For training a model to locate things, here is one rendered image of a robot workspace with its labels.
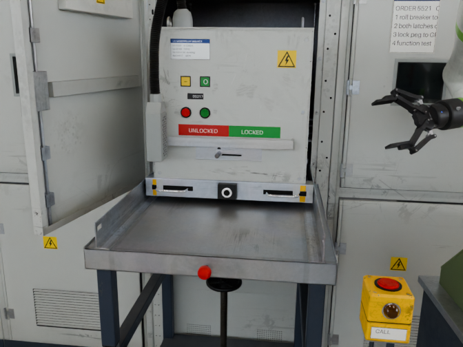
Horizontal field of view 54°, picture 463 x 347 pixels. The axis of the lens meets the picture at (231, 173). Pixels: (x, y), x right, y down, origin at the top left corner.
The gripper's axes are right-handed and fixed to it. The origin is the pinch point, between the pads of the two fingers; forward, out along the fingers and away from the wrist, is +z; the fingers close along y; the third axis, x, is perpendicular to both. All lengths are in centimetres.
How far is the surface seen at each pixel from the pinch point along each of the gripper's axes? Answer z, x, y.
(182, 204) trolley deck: 56, -35, -7
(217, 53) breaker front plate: 41, -11, 32
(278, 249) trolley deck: 41, 0, -28
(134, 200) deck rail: 71, -32, -3
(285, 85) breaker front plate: 23.1, -8.1, 18.8
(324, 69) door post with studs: -1.6, -24.0, 29.8
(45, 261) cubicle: 106, -100, -9
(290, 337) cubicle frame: 15, -79, -63
